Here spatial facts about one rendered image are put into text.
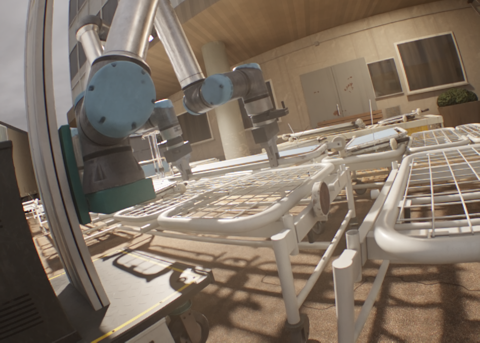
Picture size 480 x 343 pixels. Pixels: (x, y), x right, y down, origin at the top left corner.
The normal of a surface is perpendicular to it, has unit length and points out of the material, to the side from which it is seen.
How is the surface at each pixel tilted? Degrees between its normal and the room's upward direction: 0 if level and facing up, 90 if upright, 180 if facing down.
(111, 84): 95
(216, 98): 100
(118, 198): 90
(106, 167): 70
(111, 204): 90
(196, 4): 90
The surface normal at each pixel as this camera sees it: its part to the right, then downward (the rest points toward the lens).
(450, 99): -0.60, -0.11
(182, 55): 0.21, 0.17
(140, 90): 0.65, 0.00
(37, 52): 0.78, -0.13
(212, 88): -0.61, 0.38
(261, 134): -0.42, 0.36
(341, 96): -0.56, 0.18
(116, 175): 0.44, -0.39
